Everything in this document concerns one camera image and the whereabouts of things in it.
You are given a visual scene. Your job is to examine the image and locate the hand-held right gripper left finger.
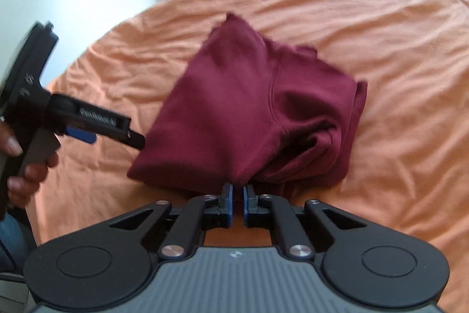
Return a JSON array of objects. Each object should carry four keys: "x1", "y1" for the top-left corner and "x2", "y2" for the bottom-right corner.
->
[{"x1": 108, "y1": 183, "x2": 234, "y2": 259}]

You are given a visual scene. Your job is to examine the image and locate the person's blue jeans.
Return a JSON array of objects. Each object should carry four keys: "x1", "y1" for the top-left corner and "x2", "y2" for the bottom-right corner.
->
[{"x1": 0, "y1": 213, "x2": 38, "y2": 275}]

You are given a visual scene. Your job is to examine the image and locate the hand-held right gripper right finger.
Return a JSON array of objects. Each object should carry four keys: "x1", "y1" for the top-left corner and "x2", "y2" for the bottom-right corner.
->
[{"x1": 243, "y1": 185, "x2": 367, "y2": 258}]

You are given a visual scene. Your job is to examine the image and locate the orange bed sheet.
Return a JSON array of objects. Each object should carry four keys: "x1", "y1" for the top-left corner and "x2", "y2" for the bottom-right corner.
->
[{"x1": 35, "y1": 0, "x2": 469, "y2": 313}]

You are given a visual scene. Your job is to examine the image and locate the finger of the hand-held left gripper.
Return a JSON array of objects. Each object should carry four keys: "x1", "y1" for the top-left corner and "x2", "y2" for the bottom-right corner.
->
[
  {"x1": 63, "y1": 127, "x2": 98, "y2": 145},
  {"x1": 47, "y1": 94, "x2": 146, "y2": 149}
]

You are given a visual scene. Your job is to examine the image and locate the maroon sweatshirt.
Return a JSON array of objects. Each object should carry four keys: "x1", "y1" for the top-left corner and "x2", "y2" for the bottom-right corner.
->
[{"x1": 126, "y1": 12, "x2": 369, "y2": 197}]

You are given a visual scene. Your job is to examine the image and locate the person's left hand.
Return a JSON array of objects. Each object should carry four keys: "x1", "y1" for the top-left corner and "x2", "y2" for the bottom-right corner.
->
[{"x1": 0, "y1": 120, "x2": 60, "y2": 210}]

